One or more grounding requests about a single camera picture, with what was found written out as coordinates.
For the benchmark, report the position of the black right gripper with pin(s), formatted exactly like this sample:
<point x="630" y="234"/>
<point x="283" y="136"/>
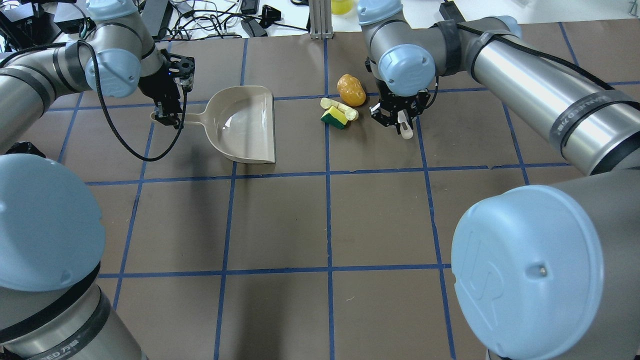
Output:
<point x="398" y="103"/>

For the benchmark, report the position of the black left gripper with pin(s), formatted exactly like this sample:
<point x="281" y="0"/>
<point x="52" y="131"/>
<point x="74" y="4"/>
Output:
<point x="159" y="89"/>

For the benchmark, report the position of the white hand brush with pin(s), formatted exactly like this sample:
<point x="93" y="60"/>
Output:
<point x="405" y="130"/>

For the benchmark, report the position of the beige plastic dustpan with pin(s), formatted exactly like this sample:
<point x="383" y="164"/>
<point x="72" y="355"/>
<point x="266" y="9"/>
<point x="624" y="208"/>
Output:
<point x="239" y="123"/>

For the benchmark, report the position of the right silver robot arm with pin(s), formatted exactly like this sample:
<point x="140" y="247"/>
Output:
<point x="393" y="220"/>

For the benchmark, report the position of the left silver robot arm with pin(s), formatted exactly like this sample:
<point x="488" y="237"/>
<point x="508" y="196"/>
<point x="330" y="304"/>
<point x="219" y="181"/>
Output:
<point x="52" y="238"/>

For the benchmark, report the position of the cream curved peel piece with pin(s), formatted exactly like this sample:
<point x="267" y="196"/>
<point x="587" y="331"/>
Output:
<point x="350" y="113"/>

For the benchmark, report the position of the orange potato toy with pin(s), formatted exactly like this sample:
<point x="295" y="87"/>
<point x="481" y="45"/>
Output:
<point x="351" y="91"/>

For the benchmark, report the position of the yellow green sponge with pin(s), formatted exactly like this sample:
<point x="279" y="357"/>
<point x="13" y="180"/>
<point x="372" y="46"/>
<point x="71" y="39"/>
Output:
<point x="335" y="117"/>

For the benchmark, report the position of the black power adapter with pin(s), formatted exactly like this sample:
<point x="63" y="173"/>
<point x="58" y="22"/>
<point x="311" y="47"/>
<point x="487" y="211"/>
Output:
<point x="450" y="11"/>

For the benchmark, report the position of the aluminium frame post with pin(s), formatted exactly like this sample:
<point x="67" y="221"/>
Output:
<point x="320" y="16"/>

